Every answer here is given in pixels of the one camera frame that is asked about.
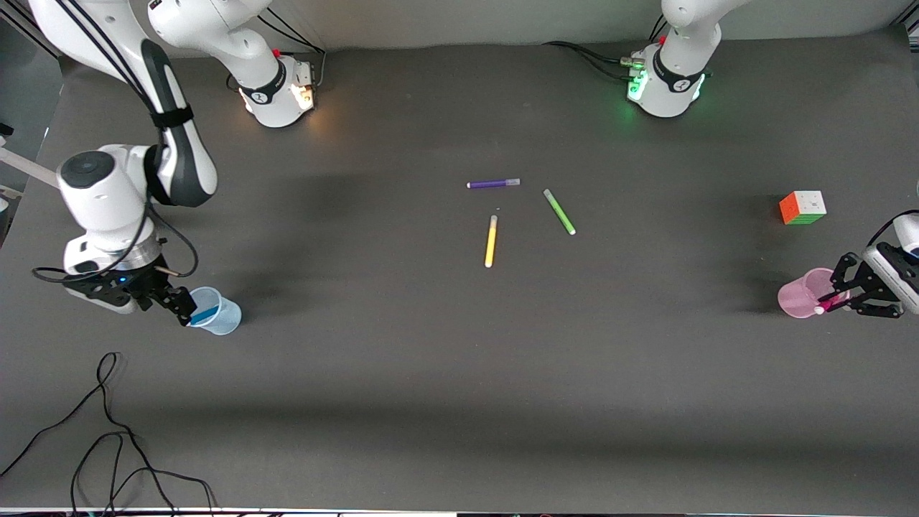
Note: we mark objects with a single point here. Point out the purple marker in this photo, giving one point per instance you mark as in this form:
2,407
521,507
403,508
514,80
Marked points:
492,184

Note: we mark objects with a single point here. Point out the blue marker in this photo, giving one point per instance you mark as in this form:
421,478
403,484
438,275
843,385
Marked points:
207,314

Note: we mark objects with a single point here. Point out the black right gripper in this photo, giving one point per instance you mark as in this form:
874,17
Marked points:
141,285

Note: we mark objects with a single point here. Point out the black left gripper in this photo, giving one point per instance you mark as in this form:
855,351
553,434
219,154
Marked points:
866,281

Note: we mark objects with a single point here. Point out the translucent blue cup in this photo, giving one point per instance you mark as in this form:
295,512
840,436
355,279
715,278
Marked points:
226,319

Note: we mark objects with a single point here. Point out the yellow marker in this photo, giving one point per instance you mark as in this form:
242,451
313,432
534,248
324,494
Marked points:
491,243

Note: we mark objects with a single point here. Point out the translucent pink cup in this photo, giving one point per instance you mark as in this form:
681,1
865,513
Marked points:
797,298

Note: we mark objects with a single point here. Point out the colourful puzzle cube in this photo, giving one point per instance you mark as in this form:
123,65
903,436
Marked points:
803,208

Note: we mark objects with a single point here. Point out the pink marker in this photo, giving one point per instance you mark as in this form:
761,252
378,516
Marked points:
826,306

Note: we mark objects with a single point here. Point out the green marker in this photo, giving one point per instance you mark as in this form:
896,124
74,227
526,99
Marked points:
559,212

